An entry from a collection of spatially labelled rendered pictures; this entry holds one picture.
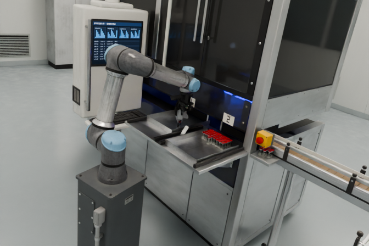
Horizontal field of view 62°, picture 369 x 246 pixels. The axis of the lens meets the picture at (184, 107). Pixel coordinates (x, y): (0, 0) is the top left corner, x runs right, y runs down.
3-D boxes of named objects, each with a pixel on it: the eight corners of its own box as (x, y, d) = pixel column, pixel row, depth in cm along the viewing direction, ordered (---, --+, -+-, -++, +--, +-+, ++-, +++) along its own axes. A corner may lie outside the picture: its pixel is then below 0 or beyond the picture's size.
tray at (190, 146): (206, 133, 199) (207, 128, 198) (237, 150, 182) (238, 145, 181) (165, 144, 177) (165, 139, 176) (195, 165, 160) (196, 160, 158)
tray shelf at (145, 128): (179, 112, 234) (179, 109, 233) (255, 151, 187) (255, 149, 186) (124, 123, 202) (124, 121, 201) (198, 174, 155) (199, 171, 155)
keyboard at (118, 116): (137, 111, 239) (138, 108, 238) (148, 118, 229) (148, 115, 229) (89, 121, 212) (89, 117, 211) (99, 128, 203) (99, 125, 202)
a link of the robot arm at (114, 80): (94, 154, 153) (121, 45, 142) (80, 141, 163) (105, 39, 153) (115, 153, 161) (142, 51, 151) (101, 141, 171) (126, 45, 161)
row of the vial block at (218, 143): (202, 137, 192) (203, 130, 190) (224, 150, 180) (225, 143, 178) (200, 138, 190) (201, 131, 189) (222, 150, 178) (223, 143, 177)
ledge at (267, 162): (263, 151, 189) (264, 148, 189) (281, 160, 181) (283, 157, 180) (250, 156, 180) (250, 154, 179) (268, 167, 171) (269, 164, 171)
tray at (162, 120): (184, 112, 230) (184, 107, 228) (209, 124, 212) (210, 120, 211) (146, 119, 207) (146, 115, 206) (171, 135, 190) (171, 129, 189)
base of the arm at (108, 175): (111, 188, 147) (112, 171, 144) (90, 175, 155) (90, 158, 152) (133, 176, 159) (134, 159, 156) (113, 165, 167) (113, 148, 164)
